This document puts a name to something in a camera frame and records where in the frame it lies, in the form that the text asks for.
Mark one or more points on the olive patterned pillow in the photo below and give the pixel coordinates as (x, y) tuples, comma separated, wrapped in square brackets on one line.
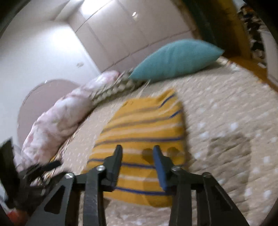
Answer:
[(122, 86)]

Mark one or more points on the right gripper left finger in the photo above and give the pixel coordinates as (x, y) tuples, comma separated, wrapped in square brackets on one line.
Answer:
[(61, 206)]

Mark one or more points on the wooden door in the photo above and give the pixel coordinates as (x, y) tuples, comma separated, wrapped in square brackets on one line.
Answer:
[(229, 31)]

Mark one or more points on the beige dotted quilt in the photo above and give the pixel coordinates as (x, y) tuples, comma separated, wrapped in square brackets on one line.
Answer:
[(231, 131)]

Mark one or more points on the pink floral comforter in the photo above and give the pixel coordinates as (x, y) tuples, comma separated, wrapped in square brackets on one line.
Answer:
[(58, 123)]

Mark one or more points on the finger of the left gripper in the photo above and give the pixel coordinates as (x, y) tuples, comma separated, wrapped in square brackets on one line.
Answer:
[(38, 170), (9, 175)]

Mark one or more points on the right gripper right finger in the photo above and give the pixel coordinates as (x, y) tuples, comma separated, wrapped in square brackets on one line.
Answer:
[(214, 206)]

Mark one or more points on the yellow striped garment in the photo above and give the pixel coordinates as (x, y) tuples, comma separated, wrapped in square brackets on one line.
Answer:
[(138, 126)]

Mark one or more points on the white wardrobe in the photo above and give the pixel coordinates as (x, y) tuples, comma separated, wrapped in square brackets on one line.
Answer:
[(119, 35)]

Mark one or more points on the teal ribbed pillow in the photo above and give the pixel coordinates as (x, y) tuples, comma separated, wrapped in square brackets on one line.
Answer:
[(179, 58)]

